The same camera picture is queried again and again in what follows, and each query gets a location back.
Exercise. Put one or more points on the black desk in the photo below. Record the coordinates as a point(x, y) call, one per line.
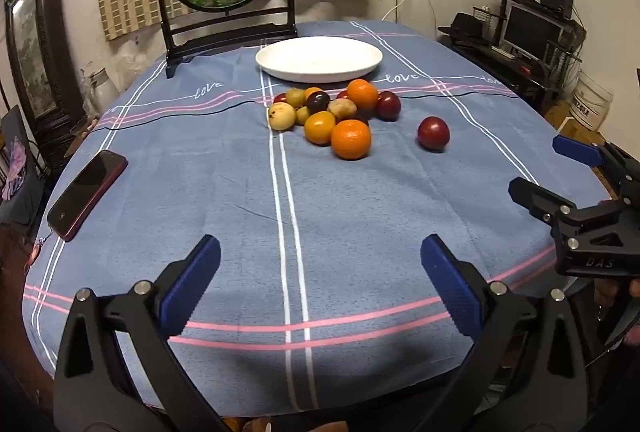
point(510, 71)

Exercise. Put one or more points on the dark framed picture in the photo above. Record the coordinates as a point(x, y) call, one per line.
point(37, 36)

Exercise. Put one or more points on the chair with purple cloth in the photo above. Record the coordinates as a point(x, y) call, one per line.
point(15, 161)

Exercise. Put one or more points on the red smartphone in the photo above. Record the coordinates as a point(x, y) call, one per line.
point(86, 194)

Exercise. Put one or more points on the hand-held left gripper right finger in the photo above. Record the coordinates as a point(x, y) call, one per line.
point(452, 284)

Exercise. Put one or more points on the orange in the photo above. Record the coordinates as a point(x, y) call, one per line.
point(362, 94)
point(351, 139)
point(313, 90)

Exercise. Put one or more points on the white jug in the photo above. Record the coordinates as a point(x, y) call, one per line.
point(102, 89)

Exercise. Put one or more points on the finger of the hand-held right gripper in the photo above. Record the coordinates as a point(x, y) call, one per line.
point(577, 150)
point(540, 200)

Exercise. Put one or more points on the person's right hand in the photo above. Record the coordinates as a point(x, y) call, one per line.
point(606, 294)

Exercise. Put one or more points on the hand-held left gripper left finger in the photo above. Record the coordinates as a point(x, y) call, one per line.
point(192, 282)

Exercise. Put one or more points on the white oval plate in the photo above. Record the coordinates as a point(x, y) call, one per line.
point(319, 59)

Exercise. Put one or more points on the round phone charm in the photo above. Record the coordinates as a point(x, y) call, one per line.
point(36, 253)

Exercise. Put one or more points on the black hat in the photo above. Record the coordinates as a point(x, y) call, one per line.
point(465, 27)

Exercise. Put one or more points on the pale yellow round fruit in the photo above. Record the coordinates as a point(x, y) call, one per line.
point(281, 115)

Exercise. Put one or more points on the computer monitor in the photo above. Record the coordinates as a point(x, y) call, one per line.
point(531, 31)

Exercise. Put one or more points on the blue striped tablecloth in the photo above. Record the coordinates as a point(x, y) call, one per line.
point(350, 222)

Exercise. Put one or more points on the yellow-orange round fruit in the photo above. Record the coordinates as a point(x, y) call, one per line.
point(319, 127)

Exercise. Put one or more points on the small yellow-green fruit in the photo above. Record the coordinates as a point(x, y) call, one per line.
point(302, 115)
point(295, 97)

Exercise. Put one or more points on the dark purple plum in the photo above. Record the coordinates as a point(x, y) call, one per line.
point(318, 101)

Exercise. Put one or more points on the white bucket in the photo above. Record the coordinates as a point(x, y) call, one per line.
point(592, 100)

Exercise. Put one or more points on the white fabric bundle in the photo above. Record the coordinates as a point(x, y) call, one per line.
point(330, 12)

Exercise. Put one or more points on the dark red plum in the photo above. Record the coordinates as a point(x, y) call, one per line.
point(433, 133)
point(388, 105)

